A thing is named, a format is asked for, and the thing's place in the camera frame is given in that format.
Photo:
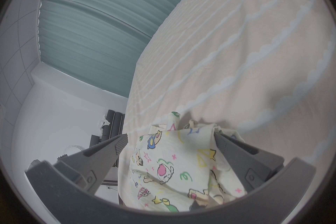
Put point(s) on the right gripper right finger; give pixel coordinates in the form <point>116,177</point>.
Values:
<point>249,165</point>

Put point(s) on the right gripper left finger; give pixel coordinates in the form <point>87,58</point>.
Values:
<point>90,165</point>

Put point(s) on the white printed pyjama top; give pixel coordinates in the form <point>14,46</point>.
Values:
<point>178,165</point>

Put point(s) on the bed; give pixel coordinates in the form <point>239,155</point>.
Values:
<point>236,60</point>

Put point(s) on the white cloth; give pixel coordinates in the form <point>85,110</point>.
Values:
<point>104,122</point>

